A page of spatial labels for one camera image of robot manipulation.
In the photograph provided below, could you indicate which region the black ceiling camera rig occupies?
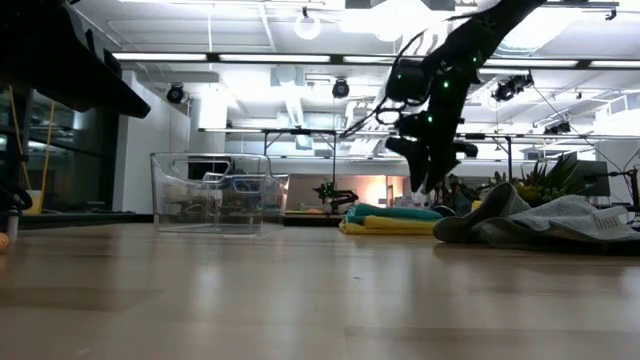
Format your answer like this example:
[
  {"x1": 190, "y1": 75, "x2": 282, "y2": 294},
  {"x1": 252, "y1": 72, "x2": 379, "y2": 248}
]
[{"x1": 491, "y1": 73, "x2": 536, "y2": 103}]

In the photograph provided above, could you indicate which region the potted succulent plant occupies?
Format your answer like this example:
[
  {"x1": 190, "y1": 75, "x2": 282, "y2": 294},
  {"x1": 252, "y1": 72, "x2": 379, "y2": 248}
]
[{"x1": 492, "y1": 153, "x2": 584, "y2": 207}]

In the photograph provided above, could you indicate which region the clear plastic bin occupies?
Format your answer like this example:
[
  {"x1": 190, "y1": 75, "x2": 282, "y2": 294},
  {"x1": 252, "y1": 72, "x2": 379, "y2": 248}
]
[{"x1": 149, "y1": 151, "x2": 291, "y2": 237}]

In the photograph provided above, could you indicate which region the yellow microfiber towel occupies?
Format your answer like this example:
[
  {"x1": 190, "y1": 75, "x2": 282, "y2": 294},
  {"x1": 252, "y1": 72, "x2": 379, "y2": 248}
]
[{"x1": 339, "y1": 214, "x2": 437, "y2": 237}]

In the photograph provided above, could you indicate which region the black background workstation frame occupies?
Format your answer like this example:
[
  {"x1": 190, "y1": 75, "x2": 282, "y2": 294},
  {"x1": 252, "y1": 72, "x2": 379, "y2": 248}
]
[{"x1": 261, "y1": 126, "x2": 517, "y2": 202}]

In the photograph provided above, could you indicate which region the grey microfiber towel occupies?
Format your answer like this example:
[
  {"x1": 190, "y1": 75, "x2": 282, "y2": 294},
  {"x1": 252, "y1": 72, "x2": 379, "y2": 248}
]
[{"x1": 431, "y1": 181, "x2": 640, "y2": 250}]

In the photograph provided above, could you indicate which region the black ceiling dome camera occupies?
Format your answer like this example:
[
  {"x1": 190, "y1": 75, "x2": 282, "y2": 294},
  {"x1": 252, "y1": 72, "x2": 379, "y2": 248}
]
[
  {"x1": 165, "y1": 83, "x2": 186, "y2": 106},
  {"x1": 331, "y1": 78, "x2": 352, "y2": 100}
]

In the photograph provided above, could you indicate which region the teal microfiber towel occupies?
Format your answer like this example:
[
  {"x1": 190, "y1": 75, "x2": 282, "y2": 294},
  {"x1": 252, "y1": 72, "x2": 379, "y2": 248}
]
[{"x1": 344, "y1": 201, "x2": 444, "y2": 226}]

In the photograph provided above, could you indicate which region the small black background robot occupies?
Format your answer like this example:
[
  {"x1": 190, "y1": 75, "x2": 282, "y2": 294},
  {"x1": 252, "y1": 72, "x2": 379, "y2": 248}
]
[{"x1": 313, "y1": 180, "x2": 361, "y2": 212}]

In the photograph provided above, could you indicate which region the round ceiling lamp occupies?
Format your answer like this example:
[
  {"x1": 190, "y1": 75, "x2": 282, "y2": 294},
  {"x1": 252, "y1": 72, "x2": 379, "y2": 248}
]
[{"x1": 293, "y1": 11, "x2": 323, "y2": 42}]

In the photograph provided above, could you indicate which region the black aluminium table frame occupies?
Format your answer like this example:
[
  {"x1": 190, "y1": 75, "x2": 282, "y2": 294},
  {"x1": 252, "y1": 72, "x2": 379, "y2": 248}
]
[{"x1": 0, "y1": 212, "x2": 346, "y2": 227}]

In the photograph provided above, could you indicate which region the yellow container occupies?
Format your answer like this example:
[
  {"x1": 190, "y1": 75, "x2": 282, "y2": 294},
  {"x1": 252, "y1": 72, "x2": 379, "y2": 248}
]
[{"x1": 21, "y1": 188, "x2": 46, "y2": 217}]

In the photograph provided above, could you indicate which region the black computer monitor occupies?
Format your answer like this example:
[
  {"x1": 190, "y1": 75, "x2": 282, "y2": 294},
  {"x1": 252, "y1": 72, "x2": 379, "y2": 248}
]
[{"x1": 574, "y1": 159, "x2": 612, "y2": 198}]

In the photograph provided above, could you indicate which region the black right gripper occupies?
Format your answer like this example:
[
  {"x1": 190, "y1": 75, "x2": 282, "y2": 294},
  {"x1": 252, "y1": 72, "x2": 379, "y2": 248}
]
[{"x1": 384, "y1": 109, "x2": 480, "y2": 195}]

